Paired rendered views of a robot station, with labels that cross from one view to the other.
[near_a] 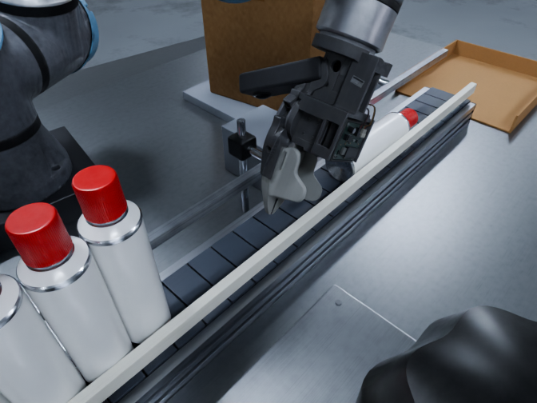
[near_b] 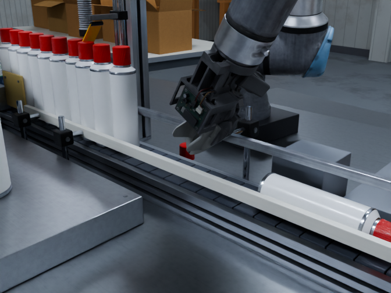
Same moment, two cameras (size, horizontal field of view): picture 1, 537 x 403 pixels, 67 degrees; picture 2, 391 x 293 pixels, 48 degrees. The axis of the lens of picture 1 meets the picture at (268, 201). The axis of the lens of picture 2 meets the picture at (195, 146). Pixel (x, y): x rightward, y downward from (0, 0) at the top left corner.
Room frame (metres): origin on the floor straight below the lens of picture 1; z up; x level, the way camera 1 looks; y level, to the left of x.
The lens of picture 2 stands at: (0.38, -0.71, 1.21)
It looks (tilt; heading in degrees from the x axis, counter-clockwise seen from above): 21 degrees down; 90
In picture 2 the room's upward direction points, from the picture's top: straight up
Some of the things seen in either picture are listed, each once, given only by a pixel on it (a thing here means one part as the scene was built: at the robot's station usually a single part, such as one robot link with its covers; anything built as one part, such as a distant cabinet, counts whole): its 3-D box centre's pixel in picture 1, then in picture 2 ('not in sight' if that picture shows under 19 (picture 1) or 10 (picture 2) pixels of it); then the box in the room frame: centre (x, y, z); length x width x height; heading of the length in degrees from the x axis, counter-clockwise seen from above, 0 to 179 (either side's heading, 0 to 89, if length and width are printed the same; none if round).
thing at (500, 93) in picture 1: (479, 79); not in sight; (0.89, -0.49, 0.85); 0.30 x 0.26 x 0.04; 137
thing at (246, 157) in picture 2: (254, 175); (240, 153); (0.46, 0.02, 0.91); 0.07 x 0.03 x 0.17; 47
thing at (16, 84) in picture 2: not in sight; (14, 90); (-0.08, 0.37, 0.94); 0.10 x 0.01 x 0.09; 137
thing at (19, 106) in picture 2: not in sight; (29, 124); (0.00, 0.26, 0.89); 0.06 x 0.03 x 0.12; 47
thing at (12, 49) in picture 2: not in sight; (21, 71); (-0.06, 0.41, 0.98); 0.05 x 0.05 x 0.20
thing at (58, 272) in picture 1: (77, 305); (105, 95); (0.20, 0.16, 0.98); 0.05 x 0.05 x 0.20
